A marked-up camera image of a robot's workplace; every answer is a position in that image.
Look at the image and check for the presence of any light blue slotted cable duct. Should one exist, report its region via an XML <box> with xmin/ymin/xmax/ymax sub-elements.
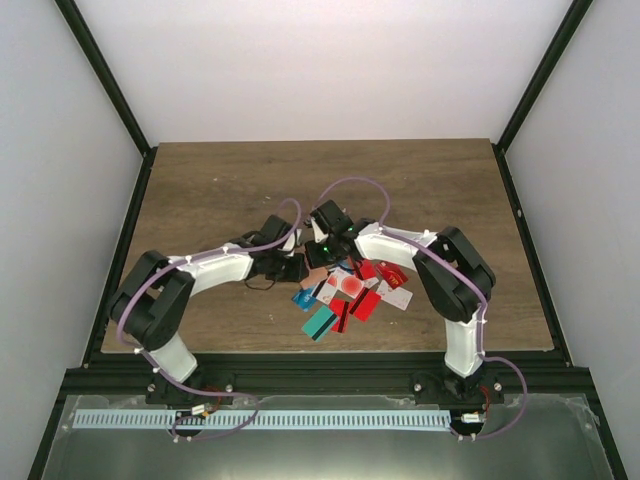
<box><xmin>72</xmin><ymin>409</ymin><xmax>451</xmax><ymax>431</ymax></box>

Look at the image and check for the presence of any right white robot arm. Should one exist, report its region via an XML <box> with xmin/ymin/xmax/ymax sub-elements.
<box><xmin>305</xmin><ymin>200</ymin><xmax>496</xmax><ymax>403</ymax></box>

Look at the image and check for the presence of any left black frame post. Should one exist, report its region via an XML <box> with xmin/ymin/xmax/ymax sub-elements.
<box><xmin>53</xmin><ymin>0</ymin><xmax>153</xmax><ymax>154</ymax></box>

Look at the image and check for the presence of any white card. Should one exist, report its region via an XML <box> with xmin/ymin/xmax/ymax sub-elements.
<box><xmin>312</xmin><ymin>270</ymin><xmax>365</xmax><ymax>305</ymax></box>
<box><xmin>376</xmin><ymin>281</ymin><xmax>413</xmax><ymax>311</ymax></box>

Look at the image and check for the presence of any purple cable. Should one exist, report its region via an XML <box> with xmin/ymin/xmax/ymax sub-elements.
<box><xmin>312</xmin><ymin>176</ymin><xmax>529</xmax><ymax>442</ymax></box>
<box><xmin>115</xmin><ymin>198</ymin><xmax>304</xmax><ymax>442</ymax></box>

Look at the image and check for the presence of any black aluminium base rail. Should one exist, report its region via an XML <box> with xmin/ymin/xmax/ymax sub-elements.
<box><xmin>60</xmin><ymin>351</ymin><xmax>594</xmax><ymax>396</ymax></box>

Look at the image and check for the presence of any right black frame post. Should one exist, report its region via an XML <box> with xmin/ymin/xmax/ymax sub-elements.
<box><xmin>497</xmin><ymin>0</ymin><xmax>595</xmax><ymax>149</ymax></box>

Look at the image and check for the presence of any pink card holder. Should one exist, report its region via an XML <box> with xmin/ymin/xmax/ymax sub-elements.
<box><xmin>299</xmin><ymin>267</ymin><xmax>330</xmax><ymax>289</ymax></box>

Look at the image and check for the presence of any red card upper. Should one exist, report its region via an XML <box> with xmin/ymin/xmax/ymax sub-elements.
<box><xmin>349</xmin><ymin>288</ymin><xmax>381</xmax><ymax>322</ymax></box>

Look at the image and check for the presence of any red VIP card right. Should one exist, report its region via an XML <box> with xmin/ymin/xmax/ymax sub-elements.
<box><xmin>375</xmin><ymin>261</ymin><xmax>408</xmax><ymax>290</ymax></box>

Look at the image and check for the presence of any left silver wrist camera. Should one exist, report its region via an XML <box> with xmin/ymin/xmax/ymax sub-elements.
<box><xmin>279</xmin><ymin>229</ymin><xmax>302</xmax><ymax>257</ymax></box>

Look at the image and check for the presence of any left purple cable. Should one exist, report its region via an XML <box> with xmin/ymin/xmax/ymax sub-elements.
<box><xmin>115</xmin><ymin>198</ymin><xmax>304</xmax><ymax>442</ymax></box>

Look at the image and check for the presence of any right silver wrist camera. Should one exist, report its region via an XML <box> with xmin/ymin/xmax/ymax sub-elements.
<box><xmin>310</xmin><ymin>218</ymin><xmax>328</xmax><ymax>244</ymax></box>

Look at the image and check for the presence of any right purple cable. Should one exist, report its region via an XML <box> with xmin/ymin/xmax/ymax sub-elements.
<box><xmin>312</xmin><ymin>176</ymin><xmax>529</xmax><ymax>442</ymax></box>

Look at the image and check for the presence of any white card centre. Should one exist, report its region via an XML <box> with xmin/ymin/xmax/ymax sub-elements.
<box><xmin>312</xmin><ymin>270</ymin><xmax>365</xmax><ymax>305</ymax></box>

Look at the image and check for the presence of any white card right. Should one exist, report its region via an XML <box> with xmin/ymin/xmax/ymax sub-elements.
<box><xmin>376</xmin><ymin>281</ymin><xmax>413</xmax><ymax>311</ymax></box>

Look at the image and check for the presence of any teal card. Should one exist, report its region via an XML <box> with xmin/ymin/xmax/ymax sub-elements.
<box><xmin>301</xmin><ymin>306</ymin><xmax>337</xmax><ymax>342</ymax></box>

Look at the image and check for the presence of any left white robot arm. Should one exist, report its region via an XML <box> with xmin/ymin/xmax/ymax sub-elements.
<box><xmin>107</xmin><ymin>215</ymin><xmax>308</xmax><ymax>404</ymax></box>

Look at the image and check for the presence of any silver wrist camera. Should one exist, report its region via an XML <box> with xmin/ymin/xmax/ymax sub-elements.
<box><xmin>279</xmin><ymin>229</ymin><xmax>302</xmax><ymax>257</ymax></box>
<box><xmin>310</xmin><ymin>218</ymin><xmax>328</xmax><ymax>244</ymax></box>

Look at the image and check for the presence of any blue card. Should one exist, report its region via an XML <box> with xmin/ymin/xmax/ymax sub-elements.
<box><xmin>292</xmin><ymin>288</ymin><xmax>316</xmax><ymax>312</ymax></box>

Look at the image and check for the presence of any black frame post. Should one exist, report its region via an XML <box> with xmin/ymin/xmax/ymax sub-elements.
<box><xmin>53</xmin><ymin>0</ymin><xmax>153</xmax><ymax>154</ymax></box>
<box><xmin>497</xmin><ymin>0</ymin><xmax>595</xmax><ymax>149</ymax></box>

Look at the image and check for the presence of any red card black stripe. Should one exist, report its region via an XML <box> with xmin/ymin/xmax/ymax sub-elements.
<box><xmin>329</xmin><ymin>298</ymin><xmax>351</xmax><ymax>334</ymax></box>

